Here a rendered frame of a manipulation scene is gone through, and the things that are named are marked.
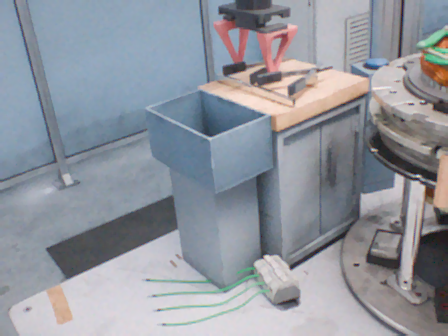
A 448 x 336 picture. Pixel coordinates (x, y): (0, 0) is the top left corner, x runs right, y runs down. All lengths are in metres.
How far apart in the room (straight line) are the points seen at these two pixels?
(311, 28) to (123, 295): 2.31
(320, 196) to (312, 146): 0.10
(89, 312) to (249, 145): 0.37
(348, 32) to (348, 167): 2.28
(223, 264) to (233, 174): 0.16
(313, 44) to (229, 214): 2.30
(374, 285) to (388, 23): 0.58
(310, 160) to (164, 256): 0.32
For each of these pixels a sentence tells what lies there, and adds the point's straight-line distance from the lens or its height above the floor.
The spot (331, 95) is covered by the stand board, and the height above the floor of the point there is 1.06.
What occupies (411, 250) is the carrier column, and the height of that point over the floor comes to 0.88.
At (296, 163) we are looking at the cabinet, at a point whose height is 0.97.
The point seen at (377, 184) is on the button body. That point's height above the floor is 0.80.
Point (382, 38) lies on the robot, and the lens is 1.21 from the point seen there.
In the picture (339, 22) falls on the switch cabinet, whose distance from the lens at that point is 3.11.
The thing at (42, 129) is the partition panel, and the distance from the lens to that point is 2.85.
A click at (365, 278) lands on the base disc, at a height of 0.80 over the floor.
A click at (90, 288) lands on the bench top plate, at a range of 0.93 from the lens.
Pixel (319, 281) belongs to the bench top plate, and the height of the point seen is 0.78.
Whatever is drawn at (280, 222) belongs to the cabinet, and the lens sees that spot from 0.83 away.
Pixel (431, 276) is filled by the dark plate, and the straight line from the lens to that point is 0.92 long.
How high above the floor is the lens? 1.36
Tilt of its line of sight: 28 degrees down
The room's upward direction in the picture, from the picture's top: 6 degrees counter-clockwise
